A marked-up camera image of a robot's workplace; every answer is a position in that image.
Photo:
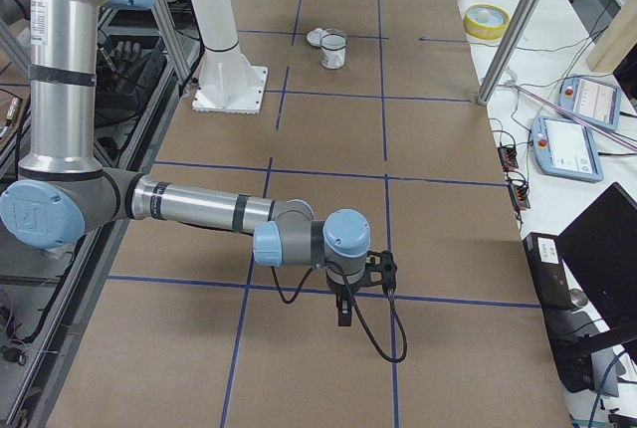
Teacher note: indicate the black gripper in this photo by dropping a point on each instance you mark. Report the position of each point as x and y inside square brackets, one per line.
[341, 295]

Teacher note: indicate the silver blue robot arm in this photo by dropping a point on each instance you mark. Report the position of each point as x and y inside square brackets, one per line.
[63, 192]

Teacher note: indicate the white enamel cup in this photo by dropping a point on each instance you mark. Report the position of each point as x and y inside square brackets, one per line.
[333, 63]

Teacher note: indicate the black computer box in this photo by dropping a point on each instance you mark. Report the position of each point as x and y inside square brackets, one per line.
[548, 275]

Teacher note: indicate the orange black connector module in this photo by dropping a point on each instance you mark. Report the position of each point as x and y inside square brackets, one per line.
[508, 157]

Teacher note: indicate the black laptop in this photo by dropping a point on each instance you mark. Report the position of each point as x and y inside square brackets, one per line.
[599, 249]

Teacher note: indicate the near blue teach pendant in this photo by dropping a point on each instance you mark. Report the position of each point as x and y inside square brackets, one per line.
[563, 148]

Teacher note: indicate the blue teach pendant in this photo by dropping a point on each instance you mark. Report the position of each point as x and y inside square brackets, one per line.
[592, 100]
[563, 148]

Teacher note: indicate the yellow tape roll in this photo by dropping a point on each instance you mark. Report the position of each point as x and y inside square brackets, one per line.
[486, 21]

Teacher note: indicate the far blue teach pendant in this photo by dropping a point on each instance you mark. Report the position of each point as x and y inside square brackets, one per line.
[592, 100]

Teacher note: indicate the wooden board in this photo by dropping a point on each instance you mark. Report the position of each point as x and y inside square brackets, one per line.
[616, 42]

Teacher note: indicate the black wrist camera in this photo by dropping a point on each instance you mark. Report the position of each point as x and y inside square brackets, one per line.
[380, 270]

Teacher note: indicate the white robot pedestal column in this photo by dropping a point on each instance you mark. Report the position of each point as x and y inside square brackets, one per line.
[227, 81]

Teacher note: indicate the aluminium frame post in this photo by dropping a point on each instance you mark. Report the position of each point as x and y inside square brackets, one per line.
[499, 63]

